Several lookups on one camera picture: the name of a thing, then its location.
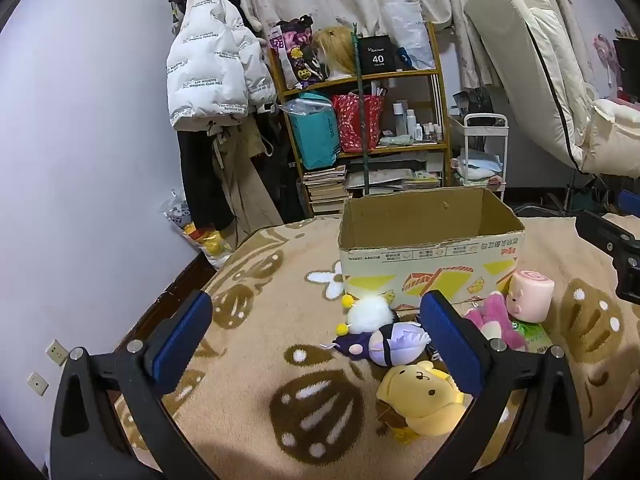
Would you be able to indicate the blue box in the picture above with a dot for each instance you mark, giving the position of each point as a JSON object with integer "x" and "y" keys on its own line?
{"x": 630, "y": 202}

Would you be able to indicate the clear plastic bag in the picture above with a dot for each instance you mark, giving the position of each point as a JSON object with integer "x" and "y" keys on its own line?
{"x": 410, "y": 30}

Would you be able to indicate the white wall socket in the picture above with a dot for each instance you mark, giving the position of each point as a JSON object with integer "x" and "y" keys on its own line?
{"x": 57, "y": 352}
{"x": 38, "y": 383}

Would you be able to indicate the cream mattress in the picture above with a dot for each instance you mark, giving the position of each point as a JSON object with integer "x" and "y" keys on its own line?
{"x": 525, "y": 35}

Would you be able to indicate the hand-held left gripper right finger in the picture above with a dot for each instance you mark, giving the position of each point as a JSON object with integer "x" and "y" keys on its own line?
{"x": 452, "y": 345}

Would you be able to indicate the pink bear plush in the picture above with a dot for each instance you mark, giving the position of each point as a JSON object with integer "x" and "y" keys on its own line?
{"x": 492, "y": 317}

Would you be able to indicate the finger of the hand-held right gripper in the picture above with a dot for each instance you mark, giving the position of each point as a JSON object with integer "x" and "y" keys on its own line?
{"x": 605, "y": 232}

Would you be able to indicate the black box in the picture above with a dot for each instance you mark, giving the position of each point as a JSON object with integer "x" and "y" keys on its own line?
{"x": 376, "y": 55}

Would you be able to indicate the plastic bag of toys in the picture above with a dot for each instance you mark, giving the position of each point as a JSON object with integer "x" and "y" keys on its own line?
{"x": 210, "y": 245}

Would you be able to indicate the printed cardboard box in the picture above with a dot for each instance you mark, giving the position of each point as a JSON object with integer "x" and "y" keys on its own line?
{"x": 430, "y": 260}

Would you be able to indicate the stack of books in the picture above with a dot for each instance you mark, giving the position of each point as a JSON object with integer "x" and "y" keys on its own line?
{"x": 325, "y": 190}

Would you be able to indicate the small blue object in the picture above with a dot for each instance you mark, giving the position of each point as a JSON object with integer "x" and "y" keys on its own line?
{"x": 405, "y": 57}

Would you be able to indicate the red patterned bag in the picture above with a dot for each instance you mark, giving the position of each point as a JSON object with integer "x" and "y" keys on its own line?
{"x": 355, "y": 125}

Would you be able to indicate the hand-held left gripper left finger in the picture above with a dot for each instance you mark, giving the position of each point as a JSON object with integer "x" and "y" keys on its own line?
{"x": 182, "y": 340}

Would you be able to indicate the pink swirl roll plush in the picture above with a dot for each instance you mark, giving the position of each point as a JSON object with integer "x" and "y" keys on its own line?
{"x": 530, "y": 295}

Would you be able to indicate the purple doll plush white hair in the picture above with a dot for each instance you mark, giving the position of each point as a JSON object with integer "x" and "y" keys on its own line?
{"x": 395, "y": 345}

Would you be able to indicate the cream quilted pillow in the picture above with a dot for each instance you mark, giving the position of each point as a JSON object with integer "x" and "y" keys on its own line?
{"x": 615, "y": 135}

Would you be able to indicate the blonde wig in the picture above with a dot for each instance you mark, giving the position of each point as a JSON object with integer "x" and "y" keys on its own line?
{"x": 335, "y": 50}

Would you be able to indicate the white round plush yellow balls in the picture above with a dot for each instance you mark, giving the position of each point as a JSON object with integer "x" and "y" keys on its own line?
{"x": 370, "y": 312}

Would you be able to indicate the clear zip bag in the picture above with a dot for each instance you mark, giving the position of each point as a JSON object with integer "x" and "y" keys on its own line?
{"x": 307, "y": 106}

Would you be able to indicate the pile of papers and magazines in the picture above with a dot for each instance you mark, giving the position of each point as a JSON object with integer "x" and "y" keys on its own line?
{"x": 390, "y": 177}

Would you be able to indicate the purple printed bag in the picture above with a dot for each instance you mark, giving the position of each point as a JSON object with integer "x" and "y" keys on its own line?
{"x": 295, "y": 55}

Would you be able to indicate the teal bag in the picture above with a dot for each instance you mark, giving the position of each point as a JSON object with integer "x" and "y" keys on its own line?
{"x": 312, "y": 135}

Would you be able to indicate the group of cosmetic bottles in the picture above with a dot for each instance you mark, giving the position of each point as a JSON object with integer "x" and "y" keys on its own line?
{"x": 412, "y": 125}

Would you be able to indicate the yellow bear plush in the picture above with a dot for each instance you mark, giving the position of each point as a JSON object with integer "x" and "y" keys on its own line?
{"x": 420, "y": 395}

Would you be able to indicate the white puffer jacket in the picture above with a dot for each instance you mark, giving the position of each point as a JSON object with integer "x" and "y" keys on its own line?
{"x": 210, "y": 60}

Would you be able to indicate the khaki garment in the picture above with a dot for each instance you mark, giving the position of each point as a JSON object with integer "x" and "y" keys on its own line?
{"x": 240, "y": 185}

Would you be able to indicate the wooden shelf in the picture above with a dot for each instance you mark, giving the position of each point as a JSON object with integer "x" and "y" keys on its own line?
{"x": 320, "y": 86}

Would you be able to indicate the black hanging garment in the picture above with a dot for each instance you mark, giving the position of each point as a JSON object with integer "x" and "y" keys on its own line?
{"x": 200, "y": 185}

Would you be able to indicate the green pole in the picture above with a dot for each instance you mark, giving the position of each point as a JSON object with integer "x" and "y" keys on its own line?
{"x": 361, "y": 110}

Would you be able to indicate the black tote bag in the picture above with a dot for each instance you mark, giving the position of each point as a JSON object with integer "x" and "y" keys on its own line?
{"x": 280, "y": 170}

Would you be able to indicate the green tissue packet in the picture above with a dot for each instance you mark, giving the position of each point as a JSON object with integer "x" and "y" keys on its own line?
{"x": 535, "y": 335}

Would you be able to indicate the white trolley cart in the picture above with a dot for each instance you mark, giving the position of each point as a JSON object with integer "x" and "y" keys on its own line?
{"x": 487, "y": 120}

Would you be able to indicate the light blue folded cloth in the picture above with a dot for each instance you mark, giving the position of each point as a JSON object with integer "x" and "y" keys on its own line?
{"x": 477, "y": 167}

